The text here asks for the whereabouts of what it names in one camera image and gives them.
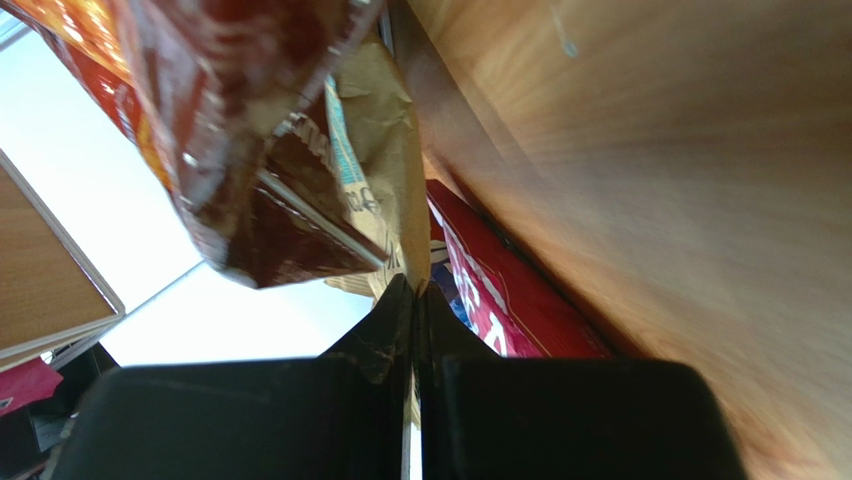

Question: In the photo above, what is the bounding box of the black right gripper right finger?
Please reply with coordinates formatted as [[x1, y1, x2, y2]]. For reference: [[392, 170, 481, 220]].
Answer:
[[415, 286, 746, 479]]

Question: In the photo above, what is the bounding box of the red Doritos bag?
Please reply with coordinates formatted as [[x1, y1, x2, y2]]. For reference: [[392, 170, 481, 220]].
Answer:
[[1, 1, 386, 289]]

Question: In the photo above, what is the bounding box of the pink Real chips bag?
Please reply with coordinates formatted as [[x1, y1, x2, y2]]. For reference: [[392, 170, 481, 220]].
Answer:
[[426, 180, 613, 359], [0, 358, 63, 416]]

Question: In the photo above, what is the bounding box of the tan kettle chips bag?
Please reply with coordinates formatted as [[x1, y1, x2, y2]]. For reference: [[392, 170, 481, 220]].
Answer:
[[325, 33, 431, 299]]

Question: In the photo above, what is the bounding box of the blue Doritos bag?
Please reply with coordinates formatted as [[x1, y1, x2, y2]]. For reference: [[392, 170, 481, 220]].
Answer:
[[430, 240, 476, 331]]

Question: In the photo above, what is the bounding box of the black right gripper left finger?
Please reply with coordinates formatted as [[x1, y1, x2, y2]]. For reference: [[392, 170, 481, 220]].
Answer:
[[53, 275, 415, 479]]

